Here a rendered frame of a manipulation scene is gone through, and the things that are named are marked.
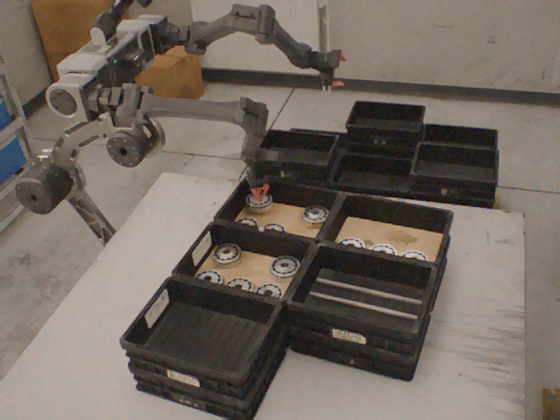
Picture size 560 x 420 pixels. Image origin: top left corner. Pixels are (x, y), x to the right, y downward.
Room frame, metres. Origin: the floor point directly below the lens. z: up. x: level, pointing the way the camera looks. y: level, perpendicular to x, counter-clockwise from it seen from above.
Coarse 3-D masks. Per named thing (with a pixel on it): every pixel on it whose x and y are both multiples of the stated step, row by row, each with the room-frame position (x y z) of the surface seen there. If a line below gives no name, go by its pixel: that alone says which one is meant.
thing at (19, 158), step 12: (0, 96) 3.32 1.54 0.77; (0, 108) 3.28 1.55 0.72; (0, 120) 3.25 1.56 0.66; (0, 144) 3.18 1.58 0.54; (12, 144) 3.27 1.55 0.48; (0, 156) 3.16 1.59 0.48; (12, 156) 3.24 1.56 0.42; (24, 156) 3.33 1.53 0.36; (0, 168) 3.12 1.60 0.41; (12, 168) 3.20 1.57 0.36; (0, 180) 3.10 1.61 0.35
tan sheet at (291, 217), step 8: (272, 208) 1.95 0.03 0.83; (280, 208) 1.94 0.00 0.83; (288, 208) 1.94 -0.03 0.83; (296, 208) 1.93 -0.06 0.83; (304, 208) 1.93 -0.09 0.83; (240, 216) 1.91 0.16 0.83; (248, 216) 1.91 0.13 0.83; (256, 216) 1.90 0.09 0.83; (264, 216) 1.90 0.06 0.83; (272, 216) 1.90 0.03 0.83; (280, 216) 1.89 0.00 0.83; (288, 216) 1.89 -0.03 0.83; (296, 216) 1.88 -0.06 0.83; (264, 224) 1.85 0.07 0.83; (288, 224) 1.84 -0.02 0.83; (296, 224) 1.83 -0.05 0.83; (288, 232) 1.79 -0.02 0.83; (296, 232) 1.79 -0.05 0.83; (304, 232) 1.78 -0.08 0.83; (312, 232) 1.78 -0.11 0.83
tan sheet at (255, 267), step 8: (248, 256) 1.68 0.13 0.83; (256, 256) 1.67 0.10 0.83; (264, 256) 1.67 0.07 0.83; (208, 264) 1.65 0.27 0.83; (240, 264) 1.64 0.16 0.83; (248, 264) 1.63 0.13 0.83; (256, 264) 1.63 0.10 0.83; (264, 264) 1.63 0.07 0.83; (224, 272) 1.60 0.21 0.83; (232, 272) 1.60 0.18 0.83; (240, 272) 1.60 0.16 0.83; (248, 272) 1.59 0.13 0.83; (256, 272) 1.59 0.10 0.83; (264, 272) 1.59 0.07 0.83; (224, 280) 1.56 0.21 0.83; (256, 280) 1.55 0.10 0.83; (264, 280) 1.55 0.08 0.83; (272, 280) 1.54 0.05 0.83
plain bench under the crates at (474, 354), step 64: (192, 192) 2.29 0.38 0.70; (128, 256) 1.89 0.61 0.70; (448, 256) 1.73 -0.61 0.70; (512, 256) 1.70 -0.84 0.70; (64, 320) 1.57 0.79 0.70; (128, 320) 1.54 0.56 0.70; (448, 320) 1.41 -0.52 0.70; (512, 320) 1.39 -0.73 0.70; (0, 384) 1.30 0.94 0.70; (64, 384) 1.28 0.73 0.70; (128, 384) 1.26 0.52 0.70; (320, 384) 1.20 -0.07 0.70; (384, 384) 1.18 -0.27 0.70; (448, 384) 1.16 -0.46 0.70; (512, 384) 1.14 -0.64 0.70
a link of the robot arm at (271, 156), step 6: (264, 150) 1.92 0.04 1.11; (270, 150) 1.91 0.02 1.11; (258, 156) 1.91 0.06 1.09; (264, 156) 1.90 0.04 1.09; (270, 156) 1.90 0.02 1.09; (276, 156) 1.90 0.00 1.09; (282, 156) 1.94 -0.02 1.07; (246, 162) 1.89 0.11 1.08; (252, 162) 1.88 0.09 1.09; (264, 162) 1.91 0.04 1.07; (270, 162) 1.90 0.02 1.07; (276, 162) 1.89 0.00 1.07; (282, 162) 1.93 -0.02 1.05
